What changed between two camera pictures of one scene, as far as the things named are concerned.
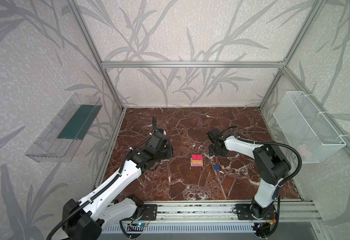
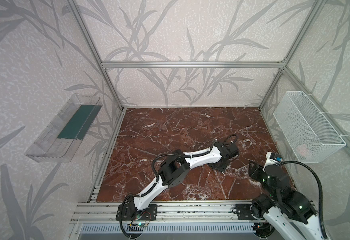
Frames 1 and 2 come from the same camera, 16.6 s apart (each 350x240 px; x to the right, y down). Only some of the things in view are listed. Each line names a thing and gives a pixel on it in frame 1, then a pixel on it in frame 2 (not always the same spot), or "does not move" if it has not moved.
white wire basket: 306,128 does not move
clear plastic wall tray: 58,141 does not move
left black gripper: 167,149 → 221,164
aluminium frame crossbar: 197,64 does not move
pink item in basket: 302,148 does not move
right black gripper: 216,148 → 253,169
